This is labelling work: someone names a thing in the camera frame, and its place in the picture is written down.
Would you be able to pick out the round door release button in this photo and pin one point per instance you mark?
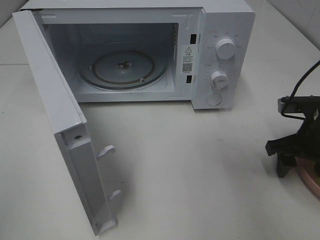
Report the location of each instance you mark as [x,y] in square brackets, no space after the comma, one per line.
[214,99]

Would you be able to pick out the white power knob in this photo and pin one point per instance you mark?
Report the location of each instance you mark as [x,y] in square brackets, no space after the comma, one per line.
[225,48]

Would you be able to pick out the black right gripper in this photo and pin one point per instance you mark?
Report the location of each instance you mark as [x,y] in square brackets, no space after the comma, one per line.
[305,143]

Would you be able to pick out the glass turntable plate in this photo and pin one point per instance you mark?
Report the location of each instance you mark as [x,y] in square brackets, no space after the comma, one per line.
[124,69]

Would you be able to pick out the warning label sticker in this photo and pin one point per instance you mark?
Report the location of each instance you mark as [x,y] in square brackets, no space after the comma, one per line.
[187,58]

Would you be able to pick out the pink plate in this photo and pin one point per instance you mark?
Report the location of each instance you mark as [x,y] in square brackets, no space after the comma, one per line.
[306,172]

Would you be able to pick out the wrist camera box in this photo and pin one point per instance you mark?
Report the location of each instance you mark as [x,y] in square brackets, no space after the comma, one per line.
[281,102]

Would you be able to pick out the white microwave door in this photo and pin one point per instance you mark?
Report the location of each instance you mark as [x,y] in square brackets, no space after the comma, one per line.
[68,124]

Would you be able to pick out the white microwave oven body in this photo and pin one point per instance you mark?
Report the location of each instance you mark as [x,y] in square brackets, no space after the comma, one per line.
[85,29]

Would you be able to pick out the white timer knob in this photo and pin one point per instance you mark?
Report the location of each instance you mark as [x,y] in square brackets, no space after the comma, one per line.
[219,79]

